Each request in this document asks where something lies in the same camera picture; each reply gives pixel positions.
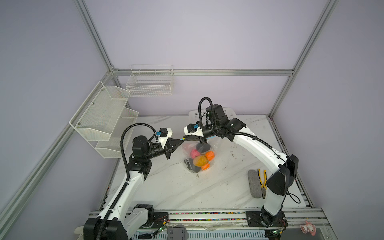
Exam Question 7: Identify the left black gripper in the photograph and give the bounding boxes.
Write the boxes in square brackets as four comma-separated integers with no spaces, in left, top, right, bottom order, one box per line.
[145,138,183,160]

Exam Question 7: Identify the pink toy dragon fruit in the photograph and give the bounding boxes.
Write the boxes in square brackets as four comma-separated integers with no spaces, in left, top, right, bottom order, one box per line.
[190,149,201,159]

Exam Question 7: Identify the dark toy avocado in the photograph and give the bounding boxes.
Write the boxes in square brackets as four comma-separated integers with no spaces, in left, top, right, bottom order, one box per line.
[196,143,211,154]

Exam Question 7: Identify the clear zip top bag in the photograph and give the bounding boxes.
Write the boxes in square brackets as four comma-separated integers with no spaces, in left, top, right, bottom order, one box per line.
[182,137,220,174]

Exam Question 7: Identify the white plastic basket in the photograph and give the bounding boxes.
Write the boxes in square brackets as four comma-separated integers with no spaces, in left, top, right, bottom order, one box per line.
[188,107,238,119]

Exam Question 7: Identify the yellow toy mango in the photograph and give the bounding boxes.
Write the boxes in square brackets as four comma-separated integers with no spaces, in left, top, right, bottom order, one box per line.
[193,155,209,167]

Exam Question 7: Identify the orange toy fruit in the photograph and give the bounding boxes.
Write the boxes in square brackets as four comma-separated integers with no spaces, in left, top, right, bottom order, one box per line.
[201,163,211,171]
[205,151,215,162]

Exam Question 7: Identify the black round toy fruit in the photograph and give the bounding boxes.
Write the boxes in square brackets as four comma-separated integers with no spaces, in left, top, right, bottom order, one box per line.
[187,159,201,173]

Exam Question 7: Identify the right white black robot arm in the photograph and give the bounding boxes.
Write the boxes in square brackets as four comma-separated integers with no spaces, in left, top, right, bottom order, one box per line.
[184,104,299,227]

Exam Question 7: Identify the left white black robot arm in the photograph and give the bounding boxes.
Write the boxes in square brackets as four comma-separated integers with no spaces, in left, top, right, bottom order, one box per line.
[83,136,184,240]

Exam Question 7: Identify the white two-tier mesh shelf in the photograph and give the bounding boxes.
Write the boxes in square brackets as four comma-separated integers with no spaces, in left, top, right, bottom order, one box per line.
[69,82,139,159]

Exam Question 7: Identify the grey felt eraser block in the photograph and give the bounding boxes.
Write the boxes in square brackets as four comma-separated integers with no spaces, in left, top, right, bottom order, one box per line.
[248,170,262,199]

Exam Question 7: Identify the grey power adapter box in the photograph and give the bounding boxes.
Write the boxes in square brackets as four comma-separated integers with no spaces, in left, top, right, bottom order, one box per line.
[167,225,188,240]

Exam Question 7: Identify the white cloth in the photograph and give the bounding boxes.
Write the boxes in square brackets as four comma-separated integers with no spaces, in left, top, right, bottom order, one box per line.
[74,226,84,240]

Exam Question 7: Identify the pink plush toy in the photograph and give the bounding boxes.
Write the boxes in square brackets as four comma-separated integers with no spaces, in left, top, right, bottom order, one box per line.
[300,221,317,236]

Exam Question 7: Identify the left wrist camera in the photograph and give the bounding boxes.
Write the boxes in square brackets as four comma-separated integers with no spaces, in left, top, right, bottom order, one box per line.
[157,128,173,149]

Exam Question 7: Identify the white wire wall basket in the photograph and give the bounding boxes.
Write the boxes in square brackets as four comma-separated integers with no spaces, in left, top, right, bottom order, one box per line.
[126,65,174,97]

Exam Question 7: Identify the yellow handled pliers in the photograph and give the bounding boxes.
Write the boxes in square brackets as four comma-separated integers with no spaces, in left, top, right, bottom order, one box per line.
[258,169,268,199]

